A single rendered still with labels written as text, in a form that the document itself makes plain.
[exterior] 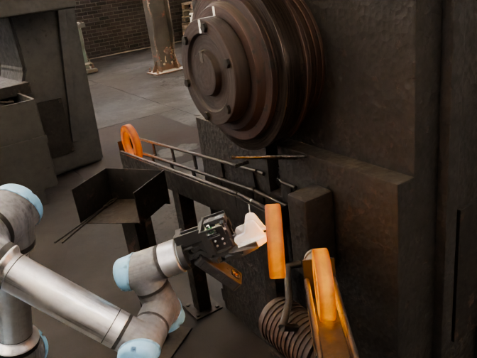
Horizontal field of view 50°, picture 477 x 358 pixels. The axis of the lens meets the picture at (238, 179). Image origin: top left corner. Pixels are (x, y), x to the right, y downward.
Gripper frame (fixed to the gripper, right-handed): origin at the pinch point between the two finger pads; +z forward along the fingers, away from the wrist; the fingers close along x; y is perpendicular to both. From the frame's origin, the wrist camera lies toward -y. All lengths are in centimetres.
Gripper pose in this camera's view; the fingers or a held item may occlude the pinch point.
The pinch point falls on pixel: (273, 232)
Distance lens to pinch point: 106.4
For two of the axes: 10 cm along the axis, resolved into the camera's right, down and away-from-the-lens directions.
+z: 9.3, -3.3, -1.7
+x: 0.3, -3.9, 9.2
